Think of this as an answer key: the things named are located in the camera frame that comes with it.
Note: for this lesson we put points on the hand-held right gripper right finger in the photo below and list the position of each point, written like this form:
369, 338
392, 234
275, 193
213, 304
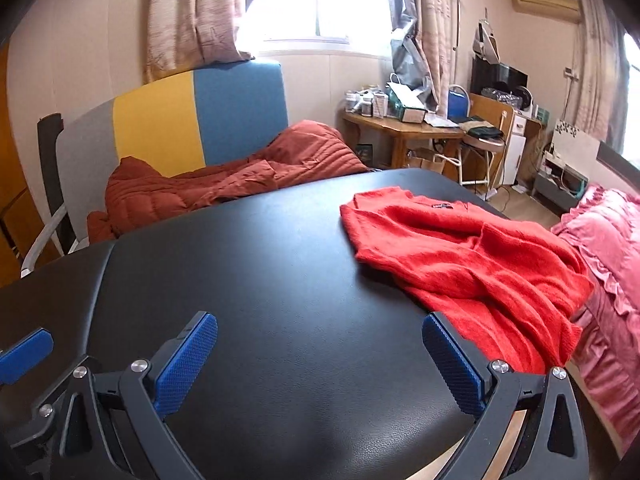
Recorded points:
452, 367

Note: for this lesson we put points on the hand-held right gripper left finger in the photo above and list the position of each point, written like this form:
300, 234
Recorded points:
184, 362

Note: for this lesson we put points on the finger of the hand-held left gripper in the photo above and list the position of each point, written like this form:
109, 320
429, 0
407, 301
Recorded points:
25, 355

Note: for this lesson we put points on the red knit sweater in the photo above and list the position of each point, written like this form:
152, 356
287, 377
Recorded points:
475, 270

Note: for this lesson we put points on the rust brown quilted jacket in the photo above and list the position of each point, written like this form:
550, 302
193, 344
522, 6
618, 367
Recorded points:
200, 187

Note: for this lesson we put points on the orange wooden wardrobe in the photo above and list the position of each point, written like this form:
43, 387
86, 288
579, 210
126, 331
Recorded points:
15, 175

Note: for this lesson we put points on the pink ruffled bedspread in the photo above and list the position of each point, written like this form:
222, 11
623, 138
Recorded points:
612, 260

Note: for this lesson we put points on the grey bedside table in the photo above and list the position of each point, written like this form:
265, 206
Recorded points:
557, 187

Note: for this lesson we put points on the white cabinet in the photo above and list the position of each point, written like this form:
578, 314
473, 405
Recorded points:
514, 150

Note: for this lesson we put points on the grey yellow blue chair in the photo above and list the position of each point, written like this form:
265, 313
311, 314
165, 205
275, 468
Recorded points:
155, 130

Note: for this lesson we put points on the black bag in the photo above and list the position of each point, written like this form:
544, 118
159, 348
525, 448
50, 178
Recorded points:
482, 131

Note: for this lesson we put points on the white board with leaf print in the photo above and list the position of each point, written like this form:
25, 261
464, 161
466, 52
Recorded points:
577, 147

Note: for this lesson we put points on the wooden side desk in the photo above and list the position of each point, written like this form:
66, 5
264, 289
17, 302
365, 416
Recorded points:
487, 107

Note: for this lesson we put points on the dark wooden headboard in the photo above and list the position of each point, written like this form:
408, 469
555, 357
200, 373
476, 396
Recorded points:
620, 162

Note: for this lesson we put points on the stool with blue backrest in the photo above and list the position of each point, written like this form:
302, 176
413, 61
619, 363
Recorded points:
457, 102

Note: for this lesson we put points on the group of small bottles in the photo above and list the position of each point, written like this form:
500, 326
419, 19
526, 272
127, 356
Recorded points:
365, 102

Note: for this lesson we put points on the white paper bag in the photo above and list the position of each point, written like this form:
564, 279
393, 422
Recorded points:
402, 92

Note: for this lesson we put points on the black monitor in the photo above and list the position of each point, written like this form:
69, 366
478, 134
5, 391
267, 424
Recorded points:
492, 77

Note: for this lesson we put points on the grey plastic bag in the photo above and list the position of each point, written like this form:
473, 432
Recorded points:
410, 60

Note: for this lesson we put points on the beige patterned curtain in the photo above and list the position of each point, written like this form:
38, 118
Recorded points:
195, 15
595, 70
432, 15

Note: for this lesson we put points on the white metal stand pole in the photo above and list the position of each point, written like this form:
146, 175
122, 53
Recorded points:
455, 35

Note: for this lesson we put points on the beige air conditioner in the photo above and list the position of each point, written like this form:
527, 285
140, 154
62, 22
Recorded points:
547, 6

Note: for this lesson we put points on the bright window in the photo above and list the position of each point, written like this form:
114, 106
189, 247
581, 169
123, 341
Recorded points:
320, 0

